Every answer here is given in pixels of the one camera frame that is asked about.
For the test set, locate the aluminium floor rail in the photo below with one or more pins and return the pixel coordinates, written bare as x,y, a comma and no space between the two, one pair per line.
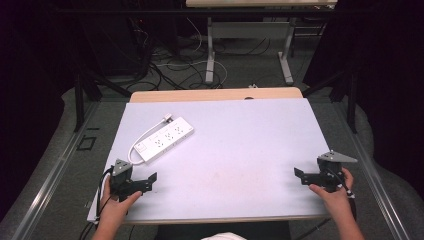
50,183
376,186

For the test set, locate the white table board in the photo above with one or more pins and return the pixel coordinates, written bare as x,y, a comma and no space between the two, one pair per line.
233,156

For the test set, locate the black metal stand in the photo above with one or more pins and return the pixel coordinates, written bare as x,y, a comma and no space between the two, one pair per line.
79,100
351,100

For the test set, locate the black floor socket frame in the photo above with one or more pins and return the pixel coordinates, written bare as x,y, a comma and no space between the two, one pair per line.
86,143

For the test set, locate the wooden table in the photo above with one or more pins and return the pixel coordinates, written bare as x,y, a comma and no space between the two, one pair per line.
206,95

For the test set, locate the dark curtain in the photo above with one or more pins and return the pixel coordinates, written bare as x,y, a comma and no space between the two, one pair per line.
30,83
390,83

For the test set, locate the person's right hand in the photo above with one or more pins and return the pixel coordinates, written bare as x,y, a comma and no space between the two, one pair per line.
335,200

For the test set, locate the person's white clothing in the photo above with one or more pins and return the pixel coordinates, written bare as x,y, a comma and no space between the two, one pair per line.
223,236

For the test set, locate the white power strip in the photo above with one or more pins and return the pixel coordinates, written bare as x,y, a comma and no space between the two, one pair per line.
165,138

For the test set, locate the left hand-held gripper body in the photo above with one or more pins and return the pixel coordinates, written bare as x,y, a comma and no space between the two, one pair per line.
120,181

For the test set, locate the person's left hand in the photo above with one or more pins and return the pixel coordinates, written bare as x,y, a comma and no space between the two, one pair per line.
115,208

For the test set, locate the desk with white legs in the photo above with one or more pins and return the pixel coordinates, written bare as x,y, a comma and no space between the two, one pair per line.
253,30

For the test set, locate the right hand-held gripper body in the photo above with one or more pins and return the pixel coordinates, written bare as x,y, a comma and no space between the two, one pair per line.
330,173

